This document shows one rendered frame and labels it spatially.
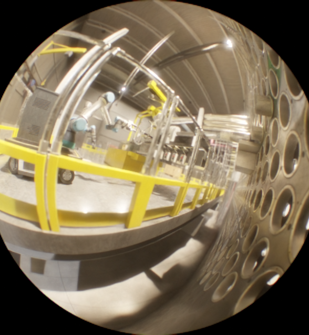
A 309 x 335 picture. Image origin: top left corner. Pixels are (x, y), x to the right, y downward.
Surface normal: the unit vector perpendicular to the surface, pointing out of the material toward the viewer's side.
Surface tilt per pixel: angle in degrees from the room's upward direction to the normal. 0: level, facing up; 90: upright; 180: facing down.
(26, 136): 90
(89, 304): 0
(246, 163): 90
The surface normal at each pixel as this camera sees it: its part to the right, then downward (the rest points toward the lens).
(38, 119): 0.75, 0.25
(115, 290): 0.30, -0.95
